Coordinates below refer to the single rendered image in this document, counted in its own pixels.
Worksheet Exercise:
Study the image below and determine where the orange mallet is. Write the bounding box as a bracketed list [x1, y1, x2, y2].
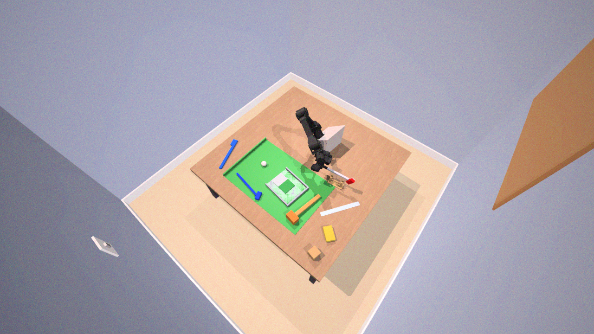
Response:
[286, 194, 321, 225]

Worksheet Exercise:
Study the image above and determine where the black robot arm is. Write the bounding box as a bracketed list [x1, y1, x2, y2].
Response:
[295, 107, 332, 165]

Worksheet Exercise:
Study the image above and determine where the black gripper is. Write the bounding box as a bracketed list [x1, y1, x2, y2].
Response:
[311, 150, 330, 172]

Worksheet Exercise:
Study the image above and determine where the small orange block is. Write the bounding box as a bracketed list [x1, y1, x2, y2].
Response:
[307, 246, 321, 260]

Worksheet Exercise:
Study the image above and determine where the yellow rectangular block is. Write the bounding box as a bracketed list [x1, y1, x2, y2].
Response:
[323, 225, 335, 242]

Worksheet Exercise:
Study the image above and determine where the green flat mat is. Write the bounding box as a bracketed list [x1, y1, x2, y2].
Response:
[224, 140, 335, 234]

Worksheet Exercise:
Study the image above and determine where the white flat bar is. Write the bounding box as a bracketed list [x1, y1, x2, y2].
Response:
[320, 202, 360, 216]

